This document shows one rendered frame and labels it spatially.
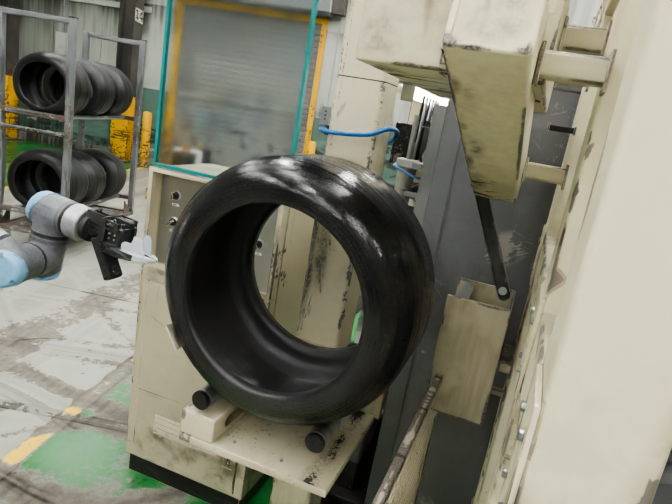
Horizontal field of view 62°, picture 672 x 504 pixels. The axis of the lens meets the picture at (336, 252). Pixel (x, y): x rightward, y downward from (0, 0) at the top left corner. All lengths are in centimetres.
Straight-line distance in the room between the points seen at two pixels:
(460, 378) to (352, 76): 78
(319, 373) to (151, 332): 99
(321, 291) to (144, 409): 114
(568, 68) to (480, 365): 82
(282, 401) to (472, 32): 81
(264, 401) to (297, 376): 25
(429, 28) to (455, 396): 92
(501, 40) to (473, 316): 82
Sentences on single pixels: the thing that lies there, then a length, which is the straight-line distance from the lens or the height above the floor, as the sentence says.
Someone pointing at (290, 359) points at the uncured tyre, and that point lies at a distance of 147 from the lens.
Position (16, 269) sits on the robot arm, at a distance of 147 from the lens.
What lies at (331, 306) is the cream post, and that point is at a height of 106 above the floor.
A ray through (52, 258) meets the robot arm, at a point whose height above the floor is 109.
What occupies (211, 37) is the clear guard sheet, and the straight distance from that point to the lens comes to 205.
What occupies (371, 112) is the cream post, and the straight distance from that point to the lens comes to 142.
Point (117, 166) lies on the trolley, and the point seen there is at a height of 70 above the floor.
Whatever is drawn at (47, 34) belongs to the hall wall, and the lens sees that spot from 1282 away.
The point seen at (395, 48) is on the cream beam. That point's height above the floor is 166.
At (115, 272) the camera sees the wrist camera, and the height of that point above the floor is 109.
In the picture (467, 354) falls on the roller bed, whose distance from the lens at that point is 138.
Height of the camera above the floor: 157
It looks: 14 degrees down
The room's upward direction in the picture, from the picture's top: 10 degrees clockwise
